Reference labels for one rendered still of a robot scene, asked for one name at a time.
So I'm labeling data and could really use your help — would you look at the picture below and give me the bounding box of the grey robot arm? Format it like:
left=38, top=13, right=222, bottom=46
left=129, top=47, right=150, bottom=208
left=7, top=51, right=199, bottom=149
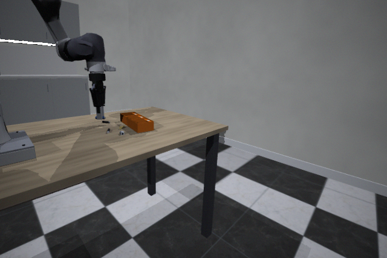
left=0, top=0, right=116, bottom=144

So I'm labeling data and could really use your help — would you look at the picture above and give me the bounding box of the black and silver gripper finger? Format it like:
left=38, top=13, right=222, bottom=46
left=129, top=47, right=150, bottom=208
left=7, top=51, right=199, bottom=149
left=100, top=85, right=106, bottom=117
left=89, top=84, right=103, bottom=120

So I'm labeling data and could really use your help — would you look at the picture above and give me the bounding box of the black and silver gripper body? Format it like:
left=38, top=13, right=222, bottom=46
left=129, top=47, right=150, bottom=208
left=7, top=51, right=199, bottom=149
left=89, top=73, right=106, bottom=92

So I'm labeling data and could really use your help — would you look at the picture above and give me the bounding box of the orange three-compartment bin rack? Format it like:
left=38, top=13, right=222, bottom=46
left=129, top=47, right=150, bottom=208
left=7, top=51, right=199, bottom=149
left=120, top=112, right=154, bottom=133

